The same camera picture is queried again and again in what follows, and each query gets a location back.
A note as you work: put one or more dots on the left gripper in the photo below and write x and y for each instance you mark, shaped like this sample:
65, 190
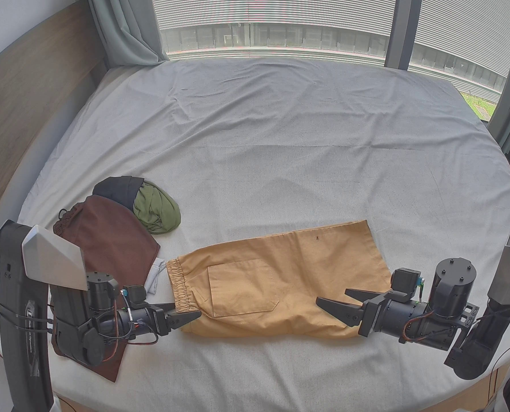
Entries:
152, 320

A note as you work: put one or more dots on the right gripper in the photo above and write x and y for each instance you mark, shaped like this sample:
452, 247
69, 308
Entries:
392, 318

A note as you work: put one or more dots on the tan shorts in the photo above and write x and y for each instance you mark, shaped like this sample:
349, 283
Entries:
280, 273

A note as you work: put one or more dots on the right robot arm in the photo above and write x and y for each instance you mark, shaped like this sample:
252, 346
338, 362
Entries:
452, 286

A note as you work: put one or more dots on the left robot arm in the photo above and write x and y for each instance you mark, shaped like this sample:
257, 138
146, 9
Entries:
19, 316

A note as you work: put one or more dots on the bed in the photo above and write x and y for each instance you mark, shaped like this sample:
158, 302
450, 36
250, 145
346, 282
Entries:
280, 101

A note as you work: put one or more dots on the white garment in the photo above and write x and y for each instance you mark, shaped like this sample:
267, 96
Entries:
155, 275

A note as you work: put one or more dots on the brown shorts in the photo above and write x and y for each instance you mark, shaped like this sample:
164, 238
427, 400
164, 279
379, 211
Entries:
109, 238

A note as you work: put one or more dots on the green garment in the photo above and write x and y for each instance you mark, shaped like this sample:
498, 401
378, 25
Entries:
156, 208

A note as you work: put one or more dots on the black garment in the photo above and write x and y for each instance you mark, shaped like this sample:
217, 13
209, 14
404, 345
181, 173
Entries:
113, 189

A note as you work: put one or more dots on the window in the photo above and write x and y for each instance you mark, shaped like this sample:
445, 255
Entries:
280, 7

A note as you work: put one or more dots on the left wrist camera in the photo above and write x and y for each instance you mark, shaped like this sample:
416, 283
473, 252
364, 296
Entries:
135, 296

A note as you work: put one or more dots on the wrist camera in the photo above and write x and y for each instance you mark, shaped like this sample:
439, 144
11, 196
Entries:
135, 296
405, 279

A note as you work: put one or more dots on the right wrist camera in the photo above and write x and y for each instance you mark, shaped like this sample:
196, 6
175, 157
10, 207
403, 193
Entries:
405, 279

